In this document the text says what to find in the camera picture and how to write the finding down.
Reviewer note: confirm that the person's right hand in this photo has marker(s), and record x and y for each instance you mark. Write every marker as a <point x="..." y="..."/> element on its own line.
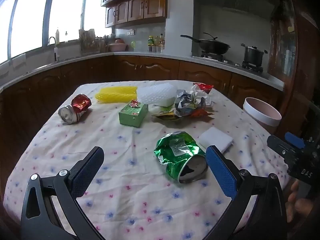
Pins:
<point x="298" y="206"/>

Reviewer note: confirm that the floral white tablecloth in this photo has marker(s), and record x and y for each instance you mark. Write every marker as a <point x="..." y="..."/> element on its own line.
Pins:
<point x="125" y="192"/>

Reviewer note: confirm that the yellow dish soap bottle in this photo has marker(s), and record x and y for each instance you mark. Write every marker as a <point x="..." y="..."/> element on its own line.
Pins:
<point x="57" y="36"/>

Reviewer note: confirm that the metal sink faucet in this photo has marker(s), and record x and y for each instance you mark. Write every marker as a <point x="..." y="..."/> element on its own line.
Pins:
<point x="54" y="48"/>

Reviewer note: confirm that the brown wooden door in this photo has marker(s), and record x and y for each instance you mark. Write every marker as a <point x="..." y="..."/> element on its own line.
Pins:
<point x="285" y="55"/>

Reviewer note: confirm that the yellow dark snack wrapper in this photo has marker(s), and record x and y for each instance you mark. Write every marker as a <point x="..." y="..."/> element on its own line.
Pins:
<point x="165" y="116"/>

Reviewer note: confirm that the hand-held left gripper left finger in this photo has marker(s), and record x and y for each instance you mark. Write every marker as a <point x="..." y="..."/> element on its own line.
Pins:
<point x="87" y="173"/>

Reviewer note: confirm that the wooden wall cabinets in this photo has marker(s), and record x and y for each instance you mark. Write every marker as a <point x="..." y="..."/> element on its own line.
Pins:
<point x="140" y="3"/>

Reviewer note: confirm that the kitchen window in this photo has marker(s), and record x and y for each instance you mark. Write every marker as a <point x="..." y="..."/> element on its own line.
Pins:
<point x="30" y="17"/>

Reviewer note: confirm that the wall socket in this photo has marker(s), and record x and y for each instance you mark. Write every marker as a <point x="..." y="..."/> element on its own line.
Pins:
<point x="131" y="32"/>

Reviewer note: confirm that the green vegetable piece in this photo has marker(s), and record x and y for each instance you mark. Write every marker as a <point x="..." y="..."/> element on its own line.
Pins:
<point x="162" y="108"/>

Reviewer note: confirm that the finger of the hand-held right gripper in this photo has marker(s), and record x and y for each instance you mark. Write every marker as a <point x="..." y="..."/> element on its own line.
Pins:
<point x="295" y="140"/>
<point x="280" y="147"/>

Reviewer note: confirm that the crushed green can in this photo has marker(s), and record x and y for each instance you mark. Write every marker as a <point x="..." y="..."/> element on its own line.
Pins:
<point x="177" y="152"/>

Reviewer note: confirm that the crushed red can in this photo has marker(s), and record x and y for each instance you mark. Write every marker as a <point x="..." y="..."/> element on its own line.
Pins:
<point x="76" y="107"/>

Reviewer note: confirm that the orange snack wrapper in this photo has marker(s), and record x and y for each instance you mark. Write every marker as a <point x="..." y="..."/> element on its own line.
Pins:
<point x="200" y="113"/>

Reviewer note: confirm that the small green carton box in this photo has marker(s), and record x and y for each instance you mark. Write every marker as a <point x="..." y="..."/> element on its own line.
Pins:
<point x="132" y="115"/>

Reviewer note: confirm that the silver wrapper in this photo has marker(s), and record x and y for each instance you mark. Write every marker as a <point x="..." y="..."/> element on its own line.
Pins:
<point x="187" y="102"/>

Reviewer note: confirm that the pink trash bin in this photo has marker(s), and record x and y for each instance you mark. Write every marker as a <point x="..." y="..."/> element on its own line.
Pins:
<point x="262" y="116"/>

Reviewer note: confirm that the black wok with lid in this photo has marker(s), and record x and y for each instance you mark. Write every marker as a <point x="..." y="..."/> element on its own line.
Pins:
<point x="213" y="46"/>

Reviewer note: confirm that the pink basin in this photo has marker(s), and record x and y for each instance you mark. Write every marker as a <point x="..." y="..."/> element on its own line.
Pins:
<point x="117" y="47"/>

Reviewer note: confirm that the red snack wrapper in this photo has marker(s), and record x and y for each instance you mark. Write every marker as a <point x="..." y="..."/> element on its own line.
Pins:
<point x="203" y="87"/>

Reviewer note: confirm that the yellow foam net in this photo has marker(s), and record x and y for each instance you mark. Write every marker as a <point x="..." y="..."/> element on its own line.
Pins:
<point x="116" y="93"/>

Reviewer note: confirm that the white foam net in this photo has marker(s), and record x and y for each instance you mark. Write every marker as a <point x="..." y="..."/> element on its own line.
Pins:
<point x="156" y="93"/>

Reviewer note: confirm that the gas stove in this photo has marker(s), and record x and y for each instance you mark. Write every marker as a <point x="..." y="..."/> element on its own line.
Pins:
<point x="230" y="60"/>

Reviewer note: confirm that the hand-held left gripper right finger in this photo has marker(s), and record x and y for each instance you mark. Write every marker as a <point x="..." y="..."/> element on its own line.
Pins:
<point x="221" y="173"/>

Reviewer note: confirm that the grey kitchen countertop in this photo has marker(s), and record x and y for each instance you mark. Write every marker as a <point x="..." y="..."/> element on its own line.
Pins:
<point x="155" y="54"/>

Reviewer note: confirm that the white sponge block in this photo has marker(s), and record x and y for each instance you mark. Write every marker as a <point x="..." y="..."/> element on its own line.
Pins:
<point x="216" y="140"/>

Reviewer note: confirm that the cooking oil bottle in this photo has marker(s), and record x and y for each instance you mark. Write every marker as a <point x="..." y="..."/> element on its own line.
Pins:
<point x="157" y="44"/>
<point x="150" y="43"/>
<point x="162" y="43"/>

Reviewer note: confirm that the wooden base cabinets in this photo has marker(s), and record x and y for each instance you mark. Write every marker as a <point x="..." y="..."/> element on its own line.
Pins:
<point x="150" y="67"/>

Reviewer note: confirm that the wooden utensil rack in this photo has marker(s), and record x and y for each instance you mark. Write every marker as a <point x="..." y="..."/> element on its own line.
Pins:
<point x="88" y="42"/>

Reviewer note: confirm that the dark cooking pot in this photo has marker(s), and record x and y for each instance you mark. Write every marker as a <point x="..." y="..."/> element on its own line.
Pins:
<point x="253" y="55"/>

